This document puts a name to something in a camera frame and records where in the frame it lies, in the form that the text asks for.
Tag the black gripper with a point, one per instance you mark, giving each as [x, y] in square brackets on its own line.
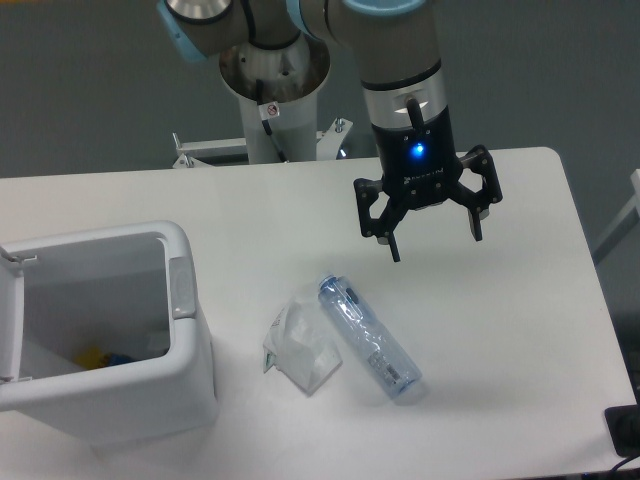
[417, 160]

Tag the clear plastic water bottle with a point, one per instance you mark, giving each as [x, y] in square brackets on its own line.
[387, 361]

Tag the white plastic wrapper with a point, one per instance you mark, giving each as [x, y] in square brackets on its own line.
[298, 343]

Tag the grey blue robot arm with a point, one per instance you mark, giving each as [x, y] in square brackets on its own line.
[394, 45]

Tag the blue trash item in bin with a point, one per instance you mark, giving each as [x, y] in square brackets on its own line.
[117, 359]

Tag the white open trash can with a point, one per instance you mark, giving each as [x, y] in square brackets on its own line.
[128, 290]

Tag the yellow trash item in bin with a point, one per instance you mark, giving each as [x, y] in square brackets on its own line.
[91, 359]

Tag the black device at table edge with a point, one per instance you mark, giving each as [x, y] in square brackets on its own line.
[623, 426]

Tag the white frame at right edge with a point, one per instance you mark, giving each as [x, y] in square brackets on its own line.
[620, 226]

